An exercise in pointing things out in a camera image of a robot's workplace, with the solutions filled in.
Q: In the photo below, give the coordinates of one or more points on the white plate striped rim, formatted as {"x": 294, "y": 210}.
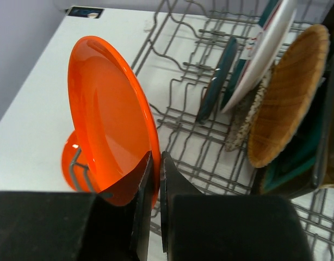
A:
{"x": 260, "y": 50}

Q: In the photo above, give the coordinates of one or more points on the woven bamboo round plate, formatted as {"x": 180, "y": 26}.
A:
{"x": 289, "y": 96}

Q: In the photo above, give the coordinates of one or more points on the black label back left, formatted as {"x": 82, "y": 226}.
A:
{"x": 86, "y": 12}

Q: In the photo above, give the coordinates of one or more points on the grey wire dish rack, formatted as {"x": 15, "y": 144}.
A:
{"x": 174, "y": 64}

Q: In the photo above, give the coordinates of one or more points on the speckled beige oval plate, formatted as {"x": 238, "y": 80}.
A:
{"x": 245, "y": 112}

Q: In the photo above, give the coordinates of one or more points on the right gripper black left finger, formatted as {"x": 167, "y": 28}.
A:
{"x": 111, "y": 225}

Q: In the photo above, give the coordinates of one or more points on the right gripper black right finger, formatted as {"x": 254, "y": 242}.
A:
{"x": 196, "y": 226}

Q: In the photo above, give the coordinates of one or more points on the green square glazed plate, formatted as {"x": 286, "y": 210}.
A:
{"x": 300, "y": 167}

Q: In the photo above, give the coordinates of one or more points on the orange round plate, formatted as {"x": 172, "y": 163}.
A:
{"x": 75, "y": 168}
{"x": 112, "y": 118}

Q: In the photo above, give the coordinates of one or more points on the dark teal round plate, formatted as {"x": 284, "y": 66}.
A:
{"x": 217, "y": 81}

